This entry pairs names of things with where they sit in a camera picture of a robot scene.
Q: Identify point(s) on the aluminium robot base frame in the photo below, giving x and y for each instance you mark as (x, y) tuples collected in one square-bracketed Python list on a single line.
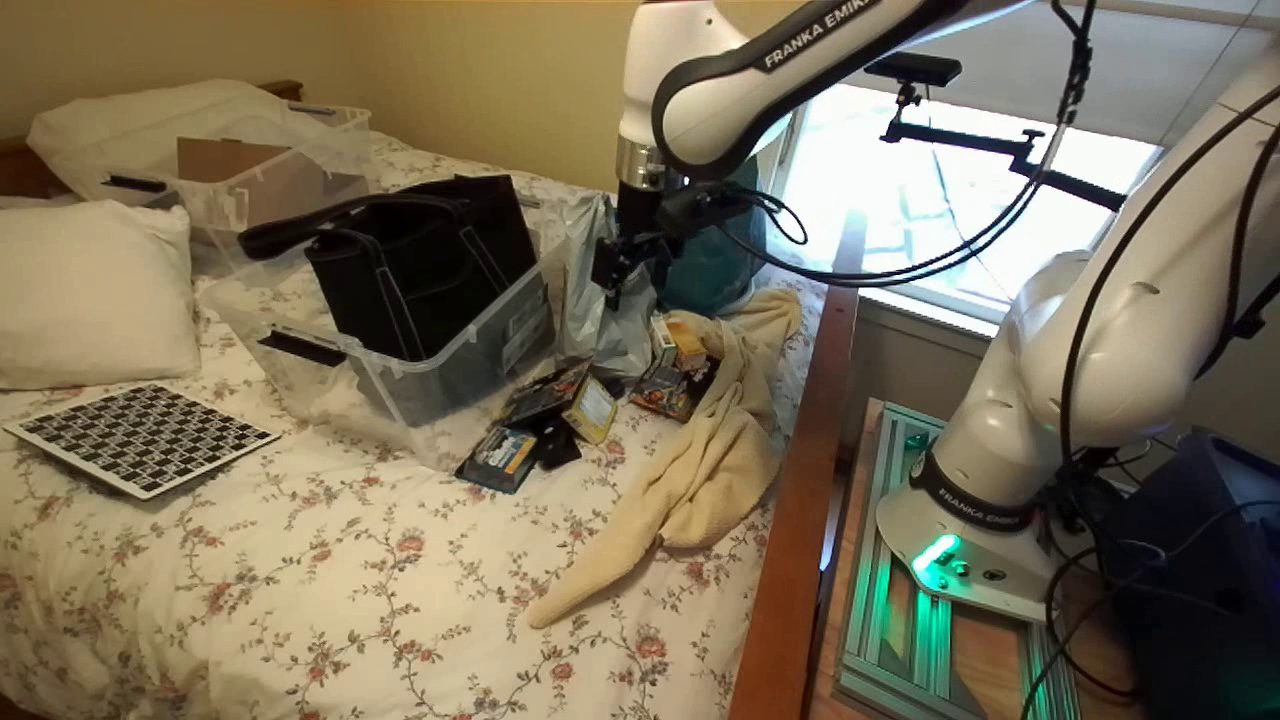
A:
[(884, 614)]

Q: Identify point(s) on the clear bin with cardboard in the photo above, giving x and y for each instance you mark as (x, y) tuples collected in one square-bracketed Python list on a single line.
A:
[(254, 200)]

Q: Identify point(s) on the grey plastic bag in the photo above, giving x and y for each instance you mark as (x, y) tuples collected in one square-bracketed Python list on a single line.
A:
[(587, 305)]

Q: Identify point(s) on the yellow square packet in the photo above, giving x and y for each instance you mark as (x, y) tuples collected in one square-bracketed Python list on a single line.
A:
[(595, 408)]

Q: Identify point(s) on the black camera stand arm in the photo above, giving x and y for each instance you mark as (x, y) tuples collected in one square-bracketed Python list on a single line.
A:
[(983, 143)]

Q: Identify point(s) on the black camera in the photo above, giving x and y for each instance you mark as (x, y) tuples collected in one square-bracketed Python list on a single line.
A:
[(913, 70)]

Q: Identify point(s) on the cream towel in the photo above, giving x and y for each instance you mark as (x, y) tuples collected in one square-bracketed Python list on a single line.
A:
[(700, 464)]

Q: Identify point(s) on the black white calibration checkerboard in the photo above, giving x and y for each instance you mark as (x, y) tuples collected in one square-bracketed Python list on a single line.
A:
[(143, 436)]

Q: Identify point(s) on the white window blind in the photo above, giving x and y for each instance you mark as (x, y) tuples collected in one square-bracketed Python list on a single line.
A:
[(1144, 66)]

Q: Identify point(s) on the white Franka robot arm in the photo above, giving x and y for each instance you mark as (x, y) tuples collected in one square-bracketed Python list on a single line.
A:
[(1132, 335)]

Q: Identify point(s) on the teal cloth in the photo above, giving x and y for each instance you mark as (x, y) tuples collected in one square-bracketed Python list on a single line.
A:
[(712, 273)]

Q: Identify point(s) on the dark red printed packet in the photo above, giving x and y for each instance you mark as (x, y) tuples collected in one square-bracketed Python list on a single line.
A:
[(665, 389)]

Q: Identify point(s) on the black shopping bag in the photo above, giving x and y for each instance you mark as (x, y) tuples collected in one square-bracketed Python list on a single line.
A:
[(412, 263)]

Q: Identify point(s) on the small black flat item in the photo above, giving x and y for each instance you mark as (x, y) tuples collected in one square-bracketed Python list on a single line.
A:
[(139, 180)]

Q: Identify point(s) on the wooden bed footboard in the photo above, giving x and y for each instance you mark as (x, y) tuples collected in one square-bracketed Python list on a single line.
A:
[(802, 504)]

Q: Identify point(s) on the brown cardboard box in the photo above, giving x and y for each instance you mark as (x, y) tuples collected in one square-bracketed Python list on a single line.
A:
[(225, 163)]

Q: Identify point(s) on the clear plastic storage bin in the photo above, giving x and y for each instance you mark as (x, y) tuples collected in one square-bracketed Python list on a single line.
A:
[(460, 367)]

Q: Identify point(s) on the white pillow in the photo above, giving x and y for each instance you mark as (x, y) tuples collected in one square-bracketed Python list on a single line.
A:
[(84, 294)]

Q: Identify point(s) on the white plastic cover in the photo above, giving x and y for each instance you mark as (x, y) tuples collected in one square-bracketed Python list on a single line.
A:
[(122, 124)]

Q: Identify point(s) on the dark blue bag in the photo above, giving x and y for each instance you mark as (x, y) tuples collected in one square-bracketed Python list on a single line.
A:
[(1201, 586)]

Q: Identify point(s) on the small dark gadget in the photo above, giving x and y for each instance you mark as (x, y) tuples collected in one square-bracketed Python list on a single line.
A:
[(501, 458)]

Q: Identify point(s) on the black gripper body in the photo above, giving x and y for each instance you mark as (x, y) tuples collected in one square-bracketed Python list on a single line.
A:
[(644, 226)]

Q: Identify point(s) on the small black pouch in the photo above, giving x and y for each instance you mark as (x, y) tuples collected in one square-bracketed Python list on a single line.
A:
[(558, 446)]

